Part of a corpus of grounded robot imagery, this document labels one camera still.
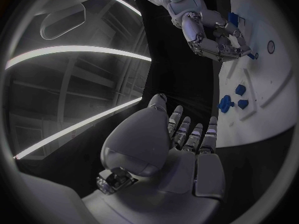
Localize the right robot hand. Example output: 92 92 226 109
180 9 254 63

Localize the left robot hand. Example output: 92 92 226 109
81 93 227 224

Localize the white task board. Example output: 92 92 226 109
215 0 297 148

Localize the thick long blue cylinder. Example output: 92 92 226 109
227 12 239 28

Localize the blue gear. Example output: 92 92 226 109
217 95 233 113

